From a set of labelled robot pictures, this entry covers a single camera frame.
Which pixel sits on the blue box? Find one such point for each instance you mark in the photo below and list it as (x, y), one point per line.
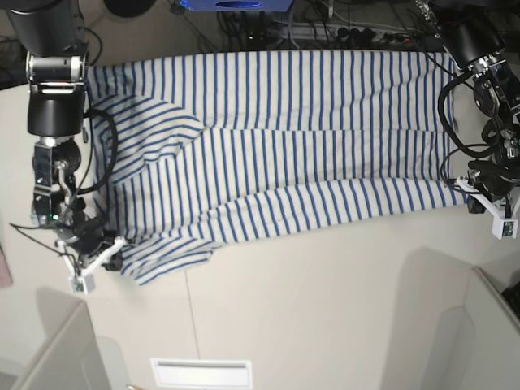
(236, 5)

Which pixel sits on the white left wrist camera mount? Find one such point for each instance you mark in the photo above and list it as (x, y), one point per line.
(491, 211)

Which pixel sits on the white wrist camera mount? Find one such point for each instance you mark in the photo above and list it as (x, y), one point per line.
(491, 211)
(91, 266)

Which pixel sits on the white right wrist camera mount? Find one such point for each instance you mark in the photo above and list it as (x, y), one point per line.
(91, 266)

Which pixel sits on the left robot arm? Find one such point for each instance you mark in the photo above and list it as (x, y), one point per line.
(476, 47)

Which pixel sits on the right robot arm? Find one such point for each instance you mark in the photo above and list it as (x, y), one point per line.
(52, 32)

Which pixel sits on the white table slot plate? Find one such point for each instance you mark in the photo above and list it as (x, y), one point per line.
(202, 374)

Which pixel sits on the white power strip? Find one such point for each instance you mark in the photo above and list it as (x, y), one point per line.
(329, 33)

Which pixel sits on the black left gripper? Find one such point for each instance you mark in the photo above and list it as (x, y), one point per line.
(493, 180)

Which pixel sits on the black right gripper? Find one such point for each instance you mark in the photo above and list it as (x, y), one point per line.
(85, 240)

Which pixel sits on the black keyboard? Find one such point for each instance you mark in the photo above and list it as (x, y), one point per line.
(512, 297)

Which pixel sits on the blue white striped T-shirt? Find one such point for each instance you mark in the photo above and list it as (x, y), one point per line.
(210, 150)

